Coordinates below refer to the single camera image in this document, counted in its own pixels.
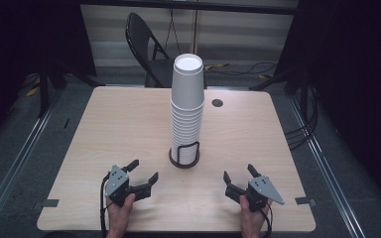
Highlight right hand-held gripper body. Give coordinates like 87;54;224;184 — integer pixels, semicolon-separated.
245;175;286;212

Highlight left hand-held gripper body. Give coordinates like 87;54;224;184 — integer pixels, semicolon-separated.
104;164;137;208

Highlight black wire cup holder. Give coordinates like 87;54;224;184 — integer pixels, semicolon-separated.
169;141;201;170

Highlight stack of white paper cups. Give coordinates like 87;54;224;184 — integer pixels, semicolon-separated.
170;53;205;166

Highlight person's right hand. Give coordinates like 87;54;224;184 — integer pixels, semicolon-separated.
239;194;274;238

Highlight person's left hand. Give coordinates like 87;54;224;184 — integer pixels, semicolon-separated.
106;193;137;238

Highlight grey tape strip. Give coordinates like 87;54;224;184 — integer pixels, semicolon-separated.
41;198;60;208
295;196;317;206

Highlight dark metal stand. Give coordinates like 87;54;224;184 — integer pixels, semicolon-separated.
249;63;310;113
37;56;97;119

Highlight black folding chair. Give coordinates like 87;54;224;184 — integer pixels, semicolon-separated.
125;12;208;89

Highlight left hand-held gripper black cable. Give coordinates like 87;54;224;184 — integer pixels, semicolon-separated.
99;172;114;238

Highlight hand-held gripper black cable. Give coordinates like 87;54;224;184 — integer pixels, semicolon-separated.
259;201;274;238
99;172;114;238

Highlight right hand-held gripper black cable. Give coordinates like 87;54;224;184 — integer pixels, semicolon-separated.
259;201;274;238

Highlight bundle of black cables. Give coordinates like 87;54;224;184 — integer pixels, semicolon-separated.
284;83;319;152

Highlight metal floor rail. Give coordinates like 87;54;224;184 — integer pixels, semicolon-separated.
287;95;369;238
0;90;64;234

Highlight thin black floor cable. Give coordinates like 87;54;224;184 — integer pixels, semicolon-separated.
211;61;278;77

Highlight yellow floor cable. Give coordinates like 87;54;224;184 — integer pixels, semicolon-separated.
204;62;229;71

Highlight hanging black cable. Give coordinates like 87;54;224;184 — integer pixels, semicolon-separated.
164;8;182;56

